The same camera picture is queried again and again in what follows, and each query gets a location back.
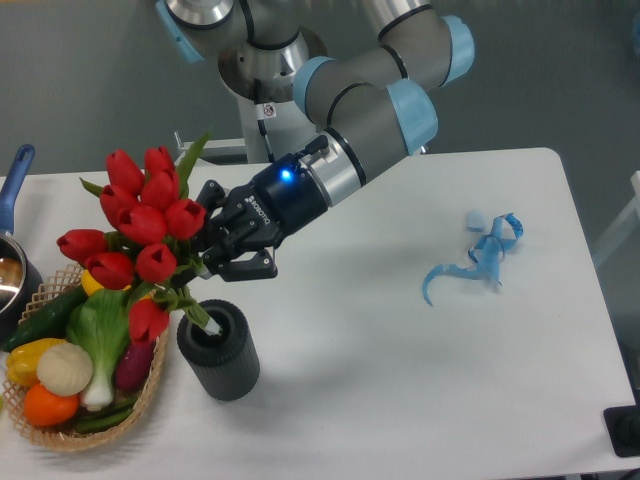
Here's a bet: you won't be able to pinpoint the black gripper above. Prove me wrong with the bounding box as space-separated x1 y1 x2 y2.
195 154 328 282

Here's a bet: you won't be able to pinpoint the purple eggplant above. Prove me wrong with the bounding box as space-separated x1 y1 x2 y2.
115 343 155 392

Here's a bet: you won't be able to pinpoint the red tulip bouquet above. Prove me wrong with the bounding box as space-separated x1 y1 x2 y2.
57 136 208 344

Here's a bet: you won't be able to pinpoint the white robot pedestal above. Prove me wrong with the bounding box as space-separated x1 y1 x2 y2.
172 27 331 169

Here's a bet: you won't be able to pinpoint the yellow squash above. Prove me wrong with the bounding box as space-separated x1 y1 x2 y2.
80 269 153 300

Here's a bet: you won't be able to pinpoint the small blue cap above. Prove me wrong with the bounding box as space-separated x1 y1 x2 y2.
465 210 487 233

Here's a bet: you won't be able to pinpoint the white garlic bulb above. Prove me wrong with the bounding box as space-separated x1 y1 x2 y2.
36 342 93 397

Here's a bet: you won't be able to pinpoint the blue handled saucepan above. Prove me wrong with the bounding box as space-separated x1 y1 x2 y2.
1 144 42 342

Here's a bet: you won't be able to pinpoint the black device at edge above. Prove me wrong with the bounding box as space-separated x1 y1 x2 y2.
603 405 639 458

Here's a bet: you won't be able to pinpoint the green bean pods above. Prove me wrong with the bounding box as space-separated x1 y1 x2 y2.
73 397 137 434

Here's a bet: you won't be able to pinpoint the dark grey ribbed vase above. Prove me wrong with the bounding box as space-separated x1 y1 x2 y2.
177 299 260 401

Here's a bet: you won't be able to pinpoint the orange fruit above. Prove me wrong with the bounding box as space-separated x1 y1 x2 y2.
23 384 79 427

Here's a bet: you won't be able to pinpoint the green bok choy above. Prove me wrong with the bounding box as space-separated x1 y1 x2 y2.
66 289 130 412

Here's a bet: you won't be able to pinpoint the green cucumber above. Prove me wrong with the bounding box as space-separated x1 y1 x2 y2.
2 286 87 352

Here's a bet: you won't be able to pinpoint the yellow bell pepper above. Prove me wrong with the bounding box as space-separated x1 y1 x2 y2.
6 338 65 387

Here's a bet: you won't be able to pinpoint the blue plastic tape strip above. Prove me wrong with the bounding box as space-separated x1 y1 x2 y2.
422 212 524 306

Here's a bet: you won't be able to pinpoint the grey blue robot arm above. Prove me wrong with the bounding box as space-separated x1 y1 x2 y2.
155 1 475 286

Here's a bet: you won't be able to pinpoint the woven wicker basket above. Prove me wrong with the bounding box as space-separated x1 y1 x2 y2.
2 264 169 452

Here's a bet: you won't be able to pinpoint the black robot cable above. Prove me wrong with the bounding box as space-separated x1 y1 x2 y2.
252 78 277 164

